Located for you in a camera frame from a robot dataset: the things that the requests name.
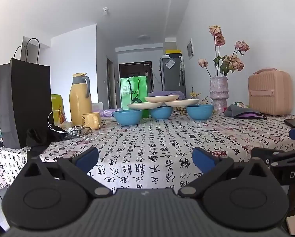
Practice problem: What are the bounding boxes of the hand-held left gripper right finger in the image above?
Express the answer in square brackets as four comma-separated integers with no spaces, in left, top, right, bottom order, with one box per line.
[178,147,277,198]

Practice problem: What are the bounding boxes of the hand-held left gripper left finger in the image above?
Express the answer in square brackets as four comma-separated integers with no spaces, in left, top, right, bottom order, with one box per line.
[16,147,113,198]

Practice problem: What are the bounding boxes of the blue bowl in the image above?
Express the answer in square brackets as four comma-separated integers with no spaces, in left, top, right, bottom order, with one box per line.
[186,104,214,121]
[113,109,143,126]
[149,107,174,120]

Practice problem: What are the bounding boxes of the cream plate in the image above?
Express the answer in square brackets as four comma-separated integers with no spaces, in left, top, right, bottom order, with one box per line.
[145,95,178,103]
[164,99,200,107]
[127,102,164,111]

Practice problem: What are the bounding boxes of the eyeglasses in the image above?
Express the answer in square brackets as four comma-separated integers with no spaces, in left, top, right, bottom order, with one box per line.
[71,125,93,133]

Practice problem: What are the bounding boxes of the yellow cup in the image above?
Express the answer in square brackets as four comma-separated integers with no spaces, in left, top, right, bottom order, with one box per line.
[82,112,102,130]

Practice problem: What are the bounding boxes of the purple cloth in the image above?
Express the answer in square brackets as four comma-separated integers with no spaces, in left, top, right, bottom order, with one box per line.
[238,112,267,120]

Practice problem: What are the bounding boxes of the purple tissue packet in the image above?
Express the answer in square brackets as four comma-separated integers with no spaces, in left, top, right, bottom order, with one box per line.
[93,107,121,118]

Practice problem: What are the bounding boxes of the pink hard case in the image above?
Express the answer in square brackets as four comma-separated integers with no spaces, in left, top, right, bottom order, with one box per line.
[248,68,293,116]

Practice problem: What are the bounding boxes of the black cloth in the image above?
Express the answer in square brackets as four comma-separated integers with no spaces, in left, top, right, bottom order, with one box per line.
[26,128,67,153]

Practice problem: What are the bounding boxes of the yellow flower branch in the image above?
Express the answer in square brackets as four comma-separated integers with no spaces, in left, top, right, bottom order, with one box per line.
[174,91,210,116]

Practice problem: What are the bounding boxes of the grey cloth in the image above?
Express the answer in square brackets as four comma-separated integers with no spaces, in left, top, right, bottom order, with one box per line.
[224,104,261,118]

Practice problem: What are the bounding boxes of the printed tablecloth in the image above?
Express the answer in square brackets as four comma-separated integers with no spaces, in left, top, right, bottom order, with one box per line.
[0,114,295,198]

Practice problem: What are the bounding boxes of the yellow-green box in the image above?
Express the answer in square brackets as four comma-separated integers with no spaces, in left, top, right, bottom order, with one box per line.
[51,94,65,125]

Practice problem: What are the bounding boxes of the yellow thermos jug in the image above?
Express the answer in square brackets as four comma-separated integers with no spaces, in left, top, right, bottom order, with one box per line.
[69,73,92,126]

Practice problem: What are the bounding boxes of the pink textured vase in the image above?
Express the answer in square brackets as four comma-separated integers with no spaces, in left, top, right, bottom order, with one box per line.
[210,76,229,113]

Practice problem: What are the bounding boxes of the grey interior door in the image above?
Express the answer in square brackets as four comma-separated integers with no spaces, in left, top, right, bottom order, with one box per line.
[106,58,117,109]

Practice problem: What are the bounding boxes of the green paper bag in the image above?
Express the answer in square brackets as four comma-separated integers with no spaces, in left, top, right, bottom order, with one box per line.
[120,75,148,111]

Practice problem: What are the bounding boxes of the black paper bag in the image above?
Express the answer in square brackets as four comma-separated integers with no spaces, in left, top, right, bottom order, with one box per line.
[0,38,52,149]

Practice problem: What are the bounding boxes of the grey refrigerator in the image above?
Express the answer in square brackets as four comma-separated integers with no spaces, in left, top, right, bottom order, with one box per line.
[159,57,186,93]

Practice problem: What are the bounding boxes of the white umbrella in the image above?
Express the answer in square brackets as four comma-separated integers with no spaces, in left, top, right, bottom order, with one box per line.
[179,56,185,87]

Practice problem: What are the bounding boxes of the dried roses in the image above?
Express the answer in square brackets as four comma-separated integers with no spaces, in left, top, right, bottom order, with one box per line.
[198,25,250,78]

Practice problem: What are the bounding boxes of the dark wooden door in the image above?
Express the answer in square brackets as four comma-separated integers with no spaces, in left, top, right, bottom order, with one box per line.
[119,62,153,97]

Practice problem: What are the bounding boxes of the white cable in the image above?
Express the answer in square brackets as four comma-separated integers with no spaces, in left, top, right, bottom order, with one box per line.
[48,111,108,142]

